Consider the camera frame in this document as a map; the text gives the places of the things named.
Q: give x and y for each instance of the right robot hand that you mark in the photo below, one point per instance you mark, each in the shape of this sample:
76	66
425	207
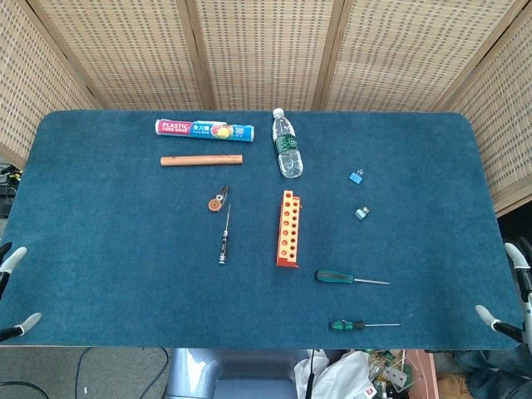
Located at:
486	315

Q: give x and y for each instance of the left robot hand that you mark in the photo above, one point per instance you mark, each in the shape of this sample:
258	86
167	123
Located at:
16	255

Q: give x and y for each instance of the small striped green screwdriver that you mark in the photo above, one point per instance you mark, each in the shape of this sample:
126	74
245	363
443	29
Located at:
345	325

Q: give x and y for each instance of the large green black screwdriver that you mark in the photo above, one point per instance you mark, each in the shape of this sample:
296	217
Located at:
332	276

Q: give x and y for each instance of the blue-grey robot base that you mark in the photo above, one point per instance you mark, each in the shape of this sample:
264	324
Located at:
232	370

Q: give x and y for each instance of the orange tool holder rack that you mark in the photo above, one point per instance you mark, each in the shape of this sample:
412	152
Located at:
287	232

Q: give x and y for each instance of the blue denim fabric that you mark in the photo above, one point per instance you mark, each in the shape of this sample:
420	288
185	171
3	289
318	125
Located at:
498	374

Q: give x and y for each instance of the pink box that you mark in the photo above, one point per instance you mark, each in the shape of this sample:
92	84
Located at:
424	370

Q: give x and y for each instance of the blue carpet table mat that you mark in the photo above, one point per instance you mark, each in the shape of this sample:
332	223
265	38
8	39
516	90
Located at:
124	270

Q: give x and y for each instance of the pile of circuit boards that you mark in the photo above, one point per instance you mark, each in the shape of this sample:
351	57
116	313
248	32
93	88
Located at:
390	372

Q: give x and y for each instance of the white cloth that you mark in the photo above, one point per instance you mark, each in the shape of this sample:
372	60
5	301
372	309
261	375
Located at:
345	374

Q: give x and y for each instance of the blue binder clip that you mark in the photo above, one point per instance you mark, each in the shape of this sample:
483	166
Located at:
355	178

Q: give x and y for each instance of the black orange tape measure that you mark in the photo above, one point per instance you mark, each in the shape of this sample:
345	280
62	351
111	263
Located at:
214	204

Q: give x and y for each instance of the wooden rod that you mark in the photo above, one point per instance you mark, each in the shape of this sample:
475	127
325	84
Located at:
199	160

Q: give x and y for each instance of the black precision screwdriver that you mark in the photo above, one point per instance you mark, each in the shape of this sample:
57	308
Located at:
223	245

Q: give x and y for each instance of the plastic food wrap roll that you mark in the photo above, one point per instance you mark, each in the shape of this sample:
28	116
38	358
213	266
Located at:
203	131

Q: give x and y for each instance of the clear plastic water bottle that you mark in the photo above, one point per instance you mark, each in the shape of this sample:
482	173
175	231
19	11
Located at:
287	145

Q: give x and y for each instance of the bamboo folding screen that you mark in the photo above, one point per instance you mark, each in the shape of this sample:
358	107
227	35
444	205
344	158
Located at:
266	54

